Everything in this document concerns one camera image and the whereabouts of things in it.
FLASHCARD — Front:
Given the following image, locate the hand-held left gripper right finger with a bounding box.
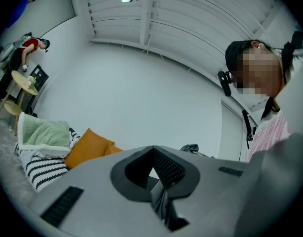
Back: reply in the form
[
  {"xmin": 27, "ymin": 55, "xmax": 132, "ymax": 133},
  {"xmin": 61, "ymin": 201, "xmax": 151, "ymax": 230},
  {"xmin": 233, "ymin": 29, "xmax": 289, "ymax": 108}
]
[{"xmin": 153, "ymin": 145, "xmax": 261, "ymax": 237}]

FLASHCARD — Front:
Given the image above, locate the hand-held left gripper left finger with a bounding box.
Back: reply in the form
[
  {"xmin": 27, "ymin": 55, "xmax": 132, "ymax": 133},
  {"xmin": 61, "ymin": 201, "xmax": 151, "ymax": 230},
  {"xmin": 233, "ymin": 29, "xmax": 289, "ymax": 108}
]
[{"xmin": 27, "ymin": 145, "xmax": 168, "ymax": 237}]

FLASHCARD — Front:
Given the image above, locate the grey cloth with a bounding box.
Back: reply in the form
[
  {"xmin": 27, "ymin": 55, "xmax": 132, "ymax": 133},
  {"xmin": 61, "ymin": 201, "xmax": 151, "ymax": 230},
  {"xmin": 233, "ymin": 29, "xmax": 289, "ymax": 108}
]
[{"xmin": 150, "ymin": 144, "xmax": 200, "ymax": 226}]

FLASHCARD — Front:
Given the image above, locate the orange cushion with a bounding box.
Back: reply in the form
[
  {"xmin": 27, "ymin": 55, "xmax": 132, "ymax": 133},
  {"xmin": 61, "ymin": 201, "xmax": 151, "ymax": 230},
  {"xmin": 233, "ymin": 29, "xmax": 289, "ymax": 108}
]
[
  {"xmin": 64, "ymin": 128, "xmax": 115, "ymax": 170},
  {"xmin": 104, "ymin": 143, "xmax": 124, "ymax": 157}
]

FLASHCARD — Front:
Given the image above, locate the striped black white blanket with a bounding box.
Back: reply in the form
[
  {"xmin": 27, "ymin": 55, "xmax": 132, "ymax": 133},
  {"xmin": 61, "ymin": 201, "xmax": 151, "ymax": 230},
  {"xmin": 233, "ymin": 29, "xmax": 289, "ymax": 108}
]
[{"xmin": 14, "ymin": 127, "xmax": 82, "ymax": 194}]

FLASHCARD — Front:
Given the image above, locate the person's white printed shirt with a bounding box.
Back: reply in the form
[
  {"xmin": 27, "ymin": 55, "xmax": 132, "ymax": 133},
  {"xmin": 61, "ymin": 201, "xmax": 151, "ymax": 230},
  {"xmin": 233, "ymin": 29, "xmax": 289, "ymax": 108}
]
[{"xmin": 245, "ymin": 109, "xmax": 292, "ymax": 163}]

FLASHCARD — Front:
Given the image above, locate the green fleece blanket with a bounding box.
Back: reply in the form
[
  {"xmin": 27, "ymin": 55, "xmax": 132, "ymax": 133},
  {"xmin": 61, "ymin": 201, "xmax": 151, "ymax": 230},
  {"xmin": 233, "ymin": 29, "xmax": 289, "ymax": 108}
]
[{"xmin": 17, "ymin": 111, "xmax": 71, "ymax": 158}]

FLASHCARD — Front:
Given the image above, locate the small flower bunch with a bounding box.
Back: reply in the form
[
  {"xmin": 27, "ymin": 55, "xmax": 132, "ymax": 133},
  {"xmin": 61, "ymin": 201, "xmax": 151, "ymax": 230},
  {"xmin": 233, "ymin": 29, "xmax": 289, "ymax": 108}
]
[{"xmin": 25, "ymin": 75, "xmax": 38, "ymax": 87}]

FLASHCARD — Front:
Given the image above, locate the person's head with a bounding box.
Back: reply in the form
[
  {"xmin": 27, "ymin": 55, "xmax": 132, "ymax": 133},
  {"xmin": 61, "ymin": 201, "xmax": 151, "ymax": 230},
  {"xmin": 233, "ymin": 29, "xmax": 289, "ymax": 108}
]
[{"xmin": 225, "ymin": 39, "xmax": 295, "ymax": 101}]

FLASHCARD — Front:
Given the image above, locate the round wooden side table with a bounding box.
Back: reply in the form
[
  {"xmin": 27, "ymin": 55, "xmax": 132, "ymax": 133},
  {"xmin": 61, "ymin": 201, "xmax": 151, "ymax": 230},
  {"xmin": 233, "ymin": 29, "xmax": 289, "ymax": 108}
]
[{"xmin": 0, "ymin": 70, "xmax": 39, "ymax": 121}]

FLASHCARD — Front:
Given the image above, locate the black harness strap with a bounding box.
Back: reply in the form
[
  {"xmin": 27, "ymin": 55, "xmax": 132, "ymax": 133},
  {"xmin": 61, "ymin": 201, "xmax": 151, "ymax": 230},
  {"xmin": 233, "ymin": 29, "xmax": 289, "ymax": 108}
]
[{"xmin": 241, "ymin": 109, "xmax": 257, "ymax": 150}]

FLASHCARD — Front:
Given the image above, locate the black head-mounted camera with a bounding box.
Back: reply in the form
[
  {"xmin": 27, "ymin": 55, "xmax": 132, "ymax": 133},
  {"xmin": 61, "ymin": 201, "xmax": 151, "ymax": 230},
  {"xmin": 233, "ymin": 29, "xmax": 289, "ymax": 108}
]
[{"xmin": 217, "ymin": 70, "xmax": 232, "ymax": 97}]

